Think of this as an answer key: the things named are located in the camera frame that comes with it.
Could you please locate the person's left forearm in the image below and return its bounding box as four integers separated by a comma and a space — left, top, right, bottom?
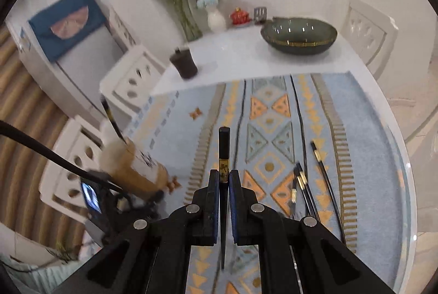
0, 246, 90, 294

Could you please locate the white dining chair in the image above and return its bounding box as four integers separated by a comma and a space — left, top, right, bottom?
99, 44, 169, 117
342, 0, 399, 76
39, 116, 114, 223

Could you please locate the bamboo utensil holder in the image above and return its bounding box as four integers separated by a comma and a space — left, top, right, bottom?
99, 135, 169, 199

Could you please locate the black cable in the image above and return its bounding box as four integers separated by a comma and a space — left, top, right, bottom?
0, 120, 124, 195

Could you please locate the red teapot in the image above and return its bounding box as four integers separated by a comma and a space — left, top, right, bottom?
230, 7, 252, 27

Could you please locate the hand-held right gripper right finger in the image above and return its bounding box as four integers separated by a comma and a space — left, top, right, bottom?
229, 170, 394, 294

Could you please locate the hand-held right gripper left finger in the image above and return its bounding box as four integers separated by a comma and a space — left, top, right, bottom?
70, 169, 220, 294

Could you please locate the blue refrigerator cover cloth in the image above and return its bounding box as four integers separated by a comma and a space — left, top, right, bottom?
28, 0, 107, 63

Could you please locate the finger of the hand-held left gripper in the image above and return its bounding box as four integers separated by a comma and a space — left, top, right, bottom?
137, 190, 165, 213

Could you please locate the black chopstick with gold band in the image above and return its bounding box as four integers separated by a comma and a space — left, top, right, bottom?
310, 140, 347, 244
289, 178, 298, 214
100, 96, 127, 144
219, 126, 230, 270
296, 162, 321, 223
293, 167, 314, 218

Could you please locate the dark brown lidded mug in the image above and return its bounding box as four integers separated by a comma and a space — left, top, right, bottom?
169, 45, 199, 80

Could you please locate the blue patterned table runner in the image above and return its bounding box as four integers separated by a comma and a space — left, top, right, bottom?
126, 72, 411, 294

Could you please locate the green ceramic bowl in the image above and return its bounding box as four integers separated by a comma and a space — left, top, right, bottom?
260, 16, 339, 56

